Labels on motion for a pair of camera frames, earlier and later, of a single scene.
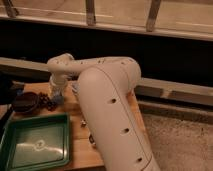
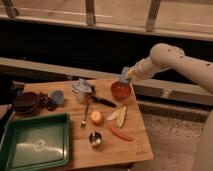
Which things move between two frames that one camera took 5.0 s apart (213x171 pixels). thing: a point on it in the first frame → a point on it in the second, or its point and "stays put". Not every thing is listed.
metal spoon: (83, 122) stays put
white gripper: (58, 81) → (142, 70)
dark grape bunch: (44, 101) stays put
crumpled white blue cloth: (76, 87) stays put
